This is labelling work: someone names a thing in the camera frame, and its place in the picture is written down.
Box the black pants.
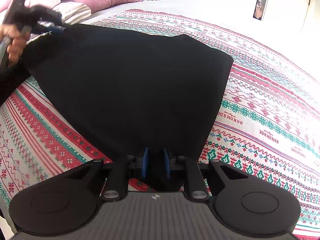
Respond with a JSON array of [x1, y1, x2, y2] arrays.
[[22, 24, 233, 191]]

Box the black sleeved left forearm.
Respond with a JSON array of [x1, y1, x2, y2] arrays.
[[0, 56, 31, 105]]

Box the person's left hand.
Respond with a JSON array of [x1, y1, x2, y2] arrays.
[[1, 24, 30, 67]]

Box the striped grey white pillow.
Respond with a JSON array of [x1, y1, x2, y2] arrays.
[[53, 1, 92, 25]]

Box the patterned red green bedspread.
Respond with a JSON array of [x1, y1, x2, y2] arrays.
[[1, 9, 319, 239]]

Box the white bed sheet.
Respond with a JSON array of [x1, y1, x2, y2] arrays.
[[86, 0, 319, 79]]

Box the cream door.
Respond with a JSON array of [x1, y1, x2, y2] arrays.
[[262, 0, 309, 30]]

